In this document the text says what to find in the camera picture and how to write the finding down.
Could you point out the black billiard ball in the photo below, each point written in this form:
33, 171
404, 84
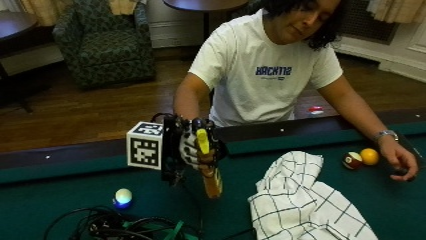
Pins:
400, 172

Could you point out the yellow and wooden brush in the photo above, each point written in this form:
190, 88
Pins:
211, 183

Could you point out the yellow billiard ball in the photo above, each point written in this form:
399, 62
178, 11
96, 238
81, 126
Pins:
370, 156

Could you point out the white marker cube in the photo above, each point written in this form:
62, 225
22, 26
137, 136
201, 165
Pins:
143, 151

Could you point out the silver wristwatch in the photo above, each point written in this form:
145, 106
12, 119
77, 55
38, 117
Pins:
386, 134

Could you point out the maroon striped billiard ball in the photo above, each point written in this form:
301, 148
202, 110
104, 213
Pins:
351, 160

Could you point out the blue striped billiard ball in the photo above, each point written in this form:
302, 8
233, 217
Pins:
122, 197

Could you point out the the person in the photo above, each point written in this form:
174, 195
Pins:
247, 86

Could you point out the white checked cloth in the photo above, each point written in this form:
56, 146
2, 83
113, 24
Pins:
301, 200

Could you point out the red striped billiard ball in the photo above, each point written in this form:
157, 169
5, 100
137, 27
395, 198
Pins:
315, 110

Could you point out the green patterned armchair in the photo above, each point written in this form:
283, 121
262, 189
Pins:
106, 46

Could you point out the radiator grille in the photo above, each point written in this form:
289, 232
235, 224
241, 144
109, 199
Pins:
370, 23

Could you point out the beige curtain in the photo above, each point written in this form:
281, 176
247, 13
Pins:
396, 10
44, 10

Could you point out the dark wooden table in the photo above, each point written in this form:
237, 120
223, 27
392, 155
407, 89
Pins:
17, 30

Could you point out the round dark pedestal table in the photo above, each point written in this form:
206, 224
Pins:
203, 5

